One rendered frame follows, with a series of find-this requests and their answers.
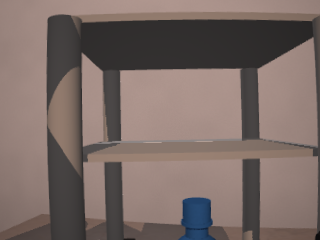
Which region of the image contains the grey shelving unit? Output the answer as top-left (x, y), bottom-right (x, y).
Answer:
top-left (47, 12), bottom-right (320, 240)

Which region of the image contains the dark blue bottle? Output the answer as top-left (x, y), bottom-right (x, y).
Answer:
top-left (178, 197), bottom-right (216, 240)

